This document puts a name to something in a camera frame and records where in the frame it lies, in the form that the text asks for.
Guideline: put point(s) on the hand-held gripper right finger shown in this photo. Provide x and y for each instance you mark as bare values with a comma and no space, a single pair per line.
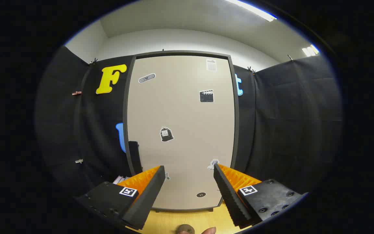
230,195

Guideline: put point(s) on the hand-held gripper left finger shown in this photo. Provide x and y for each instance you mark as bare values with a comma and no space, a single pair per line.
148,195

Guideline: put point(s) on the dark grey shoe cabinet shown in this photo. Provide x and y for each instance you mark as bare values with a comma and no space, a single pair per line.
236,123

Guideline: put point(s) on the beige shoe cabinet door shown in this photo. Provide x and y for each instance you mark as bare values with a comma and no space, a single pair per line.
180,113

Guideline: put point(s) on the white and pink book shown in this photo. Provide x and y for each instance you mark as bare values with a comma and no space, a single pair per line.
118,179

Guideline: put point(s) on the black backdrop cloth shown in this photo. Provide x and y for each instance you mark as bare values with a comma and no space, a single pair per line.
287,113

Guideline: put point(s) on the red clothespin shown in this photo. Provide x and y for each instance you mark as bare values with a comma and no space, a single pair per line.
76,93

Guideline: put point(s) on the small ceiling light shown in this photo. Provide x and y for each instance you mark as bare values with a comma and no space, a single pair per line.
310,50

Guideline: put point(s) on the long ceiling light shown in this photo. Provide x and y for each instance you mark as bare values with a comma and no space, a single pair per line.
253,9

